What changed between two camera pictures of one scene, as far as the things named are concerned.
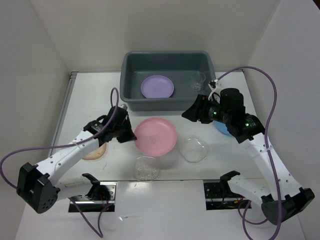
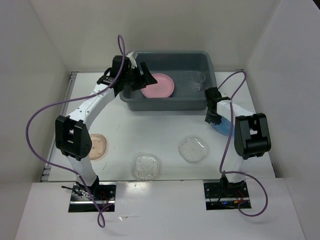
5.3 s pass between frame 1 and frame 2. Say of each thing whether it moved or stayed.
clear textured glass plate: stayed
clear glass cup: stayed
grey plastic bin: stayed
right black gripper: moved
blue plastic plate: stayed
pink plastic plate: moved
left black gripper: moved
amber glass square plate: stayed
